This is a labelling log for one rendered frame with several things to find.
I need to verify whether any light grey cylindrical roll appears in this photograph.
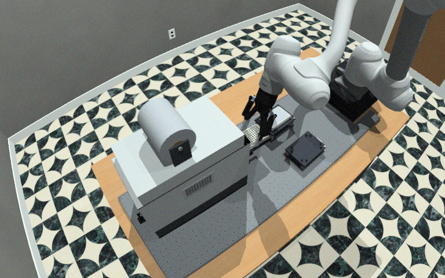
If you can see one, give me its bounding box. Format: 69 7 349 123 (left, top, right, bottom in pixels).
137 97 196 162

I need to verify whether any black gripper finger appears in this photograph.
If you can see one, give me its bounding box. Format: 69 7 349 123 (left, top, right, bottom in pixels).
240 95 260 131
253 107 277 147

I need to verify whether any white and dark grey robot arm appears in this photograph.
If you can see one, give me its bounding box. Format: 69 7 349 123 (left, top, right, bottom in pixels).
259 0 445 112

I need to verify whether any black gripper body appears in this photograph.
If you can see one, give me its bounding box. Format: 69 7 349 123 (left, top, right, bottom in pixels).
254 87 278 115

